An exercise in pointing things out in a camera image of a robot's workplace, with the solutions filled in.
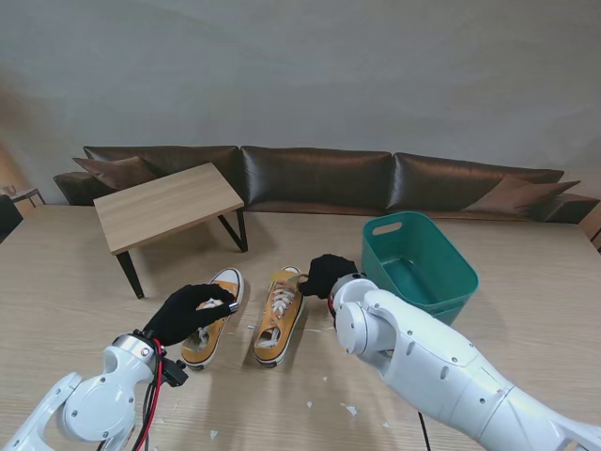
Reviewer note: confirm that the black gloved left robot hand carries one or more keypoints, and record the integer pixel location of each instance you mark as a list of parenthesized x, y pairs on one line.
[(178, 315)]

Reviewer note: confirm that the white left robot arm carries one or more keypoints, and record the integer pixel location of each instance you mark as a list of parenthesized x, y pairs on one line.
[(94, 409)]

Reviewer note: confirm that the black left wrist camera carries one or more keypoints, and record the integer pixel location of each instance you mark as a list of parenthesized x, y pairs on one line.
[(174, 374)]

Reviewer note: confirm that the light wooden cabinet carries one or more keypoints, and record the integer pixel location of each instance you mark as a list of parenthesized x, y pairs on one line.
[(592, 228)]

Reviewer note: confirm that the brown sofa cushion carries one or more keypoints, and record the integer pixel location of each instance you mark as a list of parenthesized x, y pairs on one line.
[(516, 195), (112, 171)]

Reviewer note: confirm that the dark brown leather sofa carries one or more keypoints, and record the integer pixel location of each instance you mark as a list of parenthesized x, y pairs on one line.
[(319, 178)]

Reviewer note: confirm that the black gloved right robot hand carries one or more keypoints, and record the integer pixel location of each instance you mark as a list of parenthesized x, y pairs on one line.
[(326, 275)]

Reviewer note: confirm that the small wooden black-legged bench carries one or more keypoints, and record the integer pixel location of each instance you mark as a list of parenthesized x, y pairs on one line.
[(164, 206)]

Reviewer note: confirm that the yellow canvas sneaker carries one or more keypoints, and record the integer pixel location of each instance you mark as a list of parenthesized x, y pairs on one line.
[(230, 282), (277, 324)]

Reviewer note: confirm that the green plastic basket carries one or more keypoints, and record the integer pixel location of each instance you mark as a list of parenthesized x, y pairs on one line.
[(422, 268)]

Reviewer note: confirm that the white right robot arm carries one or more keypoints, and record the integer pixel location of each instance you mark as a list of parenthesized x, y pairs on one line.
[(422, 347)]

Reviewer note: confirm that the small wooden side table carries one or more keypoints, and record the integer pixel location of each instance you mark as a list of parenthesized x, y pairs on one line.
[(28, 195)]

